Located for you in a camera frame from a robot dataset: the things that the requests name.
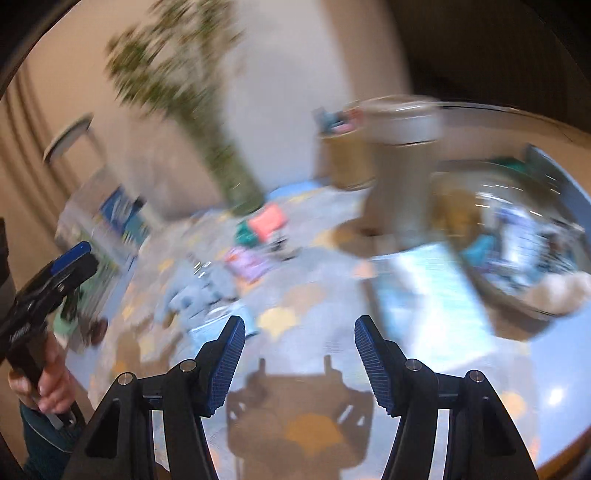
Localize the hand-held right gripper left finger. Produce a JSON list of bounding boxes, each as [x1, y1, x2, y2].
[[61, 316, 247, 480]]

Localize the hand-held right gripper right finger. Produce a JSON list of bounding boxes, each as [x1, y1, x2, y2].
[[354, 316, 540, 480]]

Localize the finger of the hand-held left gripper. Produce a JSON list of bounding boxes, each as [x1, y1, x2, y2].
[[61, 254, 100, 321], [50, 241, 92, 278]]

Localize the translucent makeup sponge packet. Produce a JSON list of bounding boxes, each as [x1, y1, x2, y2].
[[187, 316, 262, 343]]

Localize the blue-grey cloth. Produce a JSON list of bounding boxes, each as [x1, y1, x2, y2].
[[154, 263, 237, 329]]

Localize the round glass bowl with items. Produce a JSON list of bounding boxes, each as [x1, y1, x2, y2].
[[431, 157, 591, 320]]

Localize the person's left hand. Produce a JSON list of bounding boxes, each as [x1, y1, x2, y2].
[[8, 340, 77, 415]]

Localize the round wooden disc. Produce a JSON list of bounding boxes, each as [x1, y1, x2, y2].
[[85, 318, 110, 348]]

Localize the light blue booklet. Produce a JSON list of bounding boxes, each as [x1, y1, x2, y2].
[[369, 242, 496, 343]]

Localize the purple packet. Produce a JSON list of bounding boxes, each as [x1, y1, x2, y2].
[[224, 247, 274, 283]]

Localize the fan-patterned table mat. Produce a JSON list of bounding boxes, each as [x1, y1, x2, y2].
[[69, 180, 546, 480]]

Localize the beige curtain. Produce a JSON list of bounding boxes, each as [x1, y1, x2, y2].
[[0, 60, 93, 259]]

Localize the white desk lamp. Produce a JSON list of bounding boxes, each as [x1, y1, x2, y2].
[[44, 115, 112, 185]]

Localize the dark green cloth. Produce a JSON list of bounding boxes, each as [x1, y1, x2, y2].
[[235, 220, 265, 249]]

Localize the person's leg in jeans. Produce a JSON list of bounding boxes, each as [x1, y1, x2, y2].
[[18, 406, 90, 480]]

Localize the teal cloth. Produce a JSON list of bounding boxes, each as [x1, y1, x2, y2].
[[462, 233, 505, 274]]

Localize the glass vase with green plant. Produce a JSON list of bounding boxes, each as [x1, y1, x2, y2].
[[106, 0, 267, 216]]

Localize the grey cylindrical container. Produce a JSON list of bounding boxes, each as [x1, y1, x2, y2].
[[360, 95, 447, 237]]

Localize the cream fleece plush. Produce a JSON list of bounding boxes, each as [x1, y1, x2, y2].
[[526, 271, 591, 315]]

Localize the wooden pen holder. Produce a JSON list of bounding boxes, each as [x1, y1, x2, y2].
[[318, 129, 376, 191]]

